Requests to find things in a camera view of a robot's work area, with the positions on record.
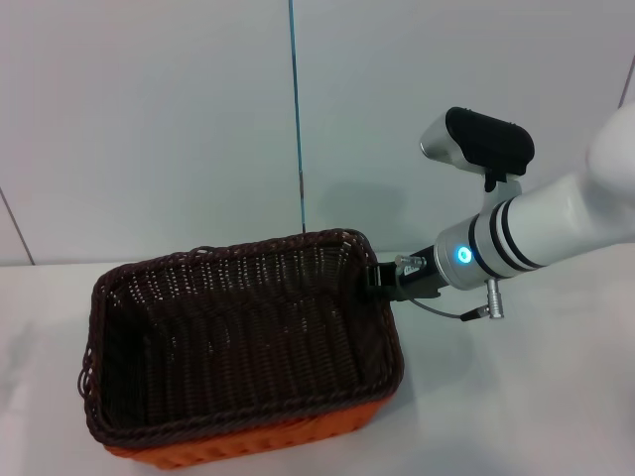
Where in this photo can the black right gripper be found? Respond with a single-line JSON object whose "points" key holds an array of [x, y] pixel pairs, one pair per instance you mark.
{"points": [[419, 277]]}

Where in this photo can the dark brown woven plastic basket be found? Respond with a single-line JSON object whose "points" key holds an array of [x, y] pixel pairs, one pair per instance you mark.
{"points": [[238, 337]]}

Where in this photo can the orange woven plastic basket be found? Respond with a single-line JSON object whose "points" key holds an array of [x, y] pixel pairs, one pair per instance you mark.
{"points": [[297, 436]]}

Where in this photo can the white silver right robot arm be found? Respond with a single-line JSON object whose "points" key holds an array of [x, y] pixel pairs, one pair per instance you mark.
{"points": [[536, 228]]}

